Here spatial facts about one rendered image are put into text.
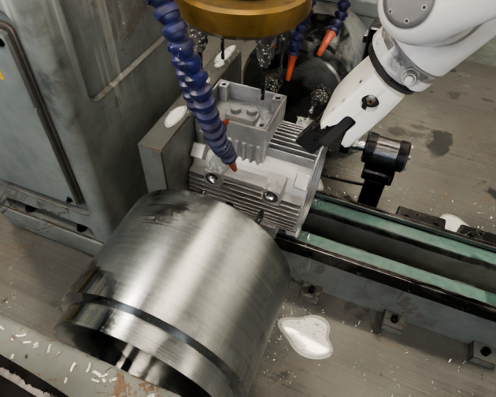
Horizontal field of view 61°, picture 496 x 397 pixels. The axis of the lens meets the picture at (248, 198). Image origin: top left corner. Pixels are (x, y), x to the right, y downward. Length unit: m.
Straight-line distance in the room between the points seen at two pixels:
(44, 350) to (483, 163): 1.10
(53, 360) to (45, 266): 0.53
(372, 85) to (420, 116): 0.86
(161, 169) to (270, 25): 0.26
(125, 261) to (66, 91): 0.25
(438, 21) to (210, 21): 0.26
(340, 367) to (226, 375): 0.37
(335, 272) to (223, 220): 0.36
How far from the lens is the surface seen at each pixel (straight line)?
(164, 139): 0.63
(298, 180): 0.65
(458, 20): 0.38
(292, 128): 0.71
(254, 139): 0.66
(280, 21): 0.54
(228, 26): 0.53
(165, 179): 0.65
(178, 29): 0.38
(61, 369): 0.44
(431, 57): 0.47
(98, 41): 0.67
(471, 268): 0.90
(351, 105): 0.50
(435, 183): 1.15
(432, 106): 1.40
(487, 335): 0.88
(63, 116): 0.64
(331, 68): 0.86
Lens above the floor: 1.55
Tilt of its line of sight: 49 degrees down
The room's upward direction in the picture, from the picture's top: 2 degrees clockwise
